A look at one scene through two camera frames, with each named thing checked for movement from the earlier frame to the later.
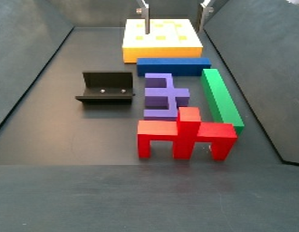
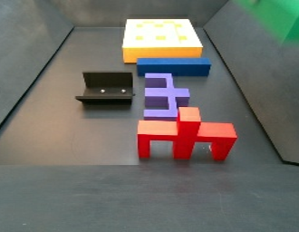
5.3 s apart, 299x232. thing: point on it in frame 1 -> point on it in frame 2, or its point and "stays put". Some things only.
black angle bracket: (108, 87) stays put
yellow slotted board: (161, 39) stays put
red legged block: (185, 132) stays put
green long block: (221, 99) -> (281, 16)
